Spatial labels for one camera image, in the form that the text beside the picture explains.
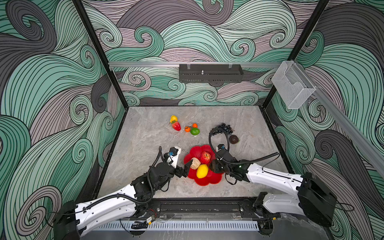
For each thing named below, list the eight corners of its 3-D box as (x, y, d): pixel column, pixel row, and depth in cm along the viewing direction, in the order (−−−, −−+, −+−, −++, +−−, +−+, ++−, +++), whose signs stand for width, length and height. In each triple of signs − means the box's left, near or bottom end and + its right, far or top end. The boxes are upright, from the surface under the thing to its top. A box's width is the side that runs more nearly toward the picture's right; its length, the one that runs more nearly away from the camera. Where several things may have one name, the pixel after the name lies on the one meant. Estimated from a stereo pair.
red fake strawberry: (177, 132, 106) (176, 129, 103) (170, 125, 110) (170, 122, 107) (182, 128, 108) (182, 125, 105) (175, 122, 112) (175, 119, 109)
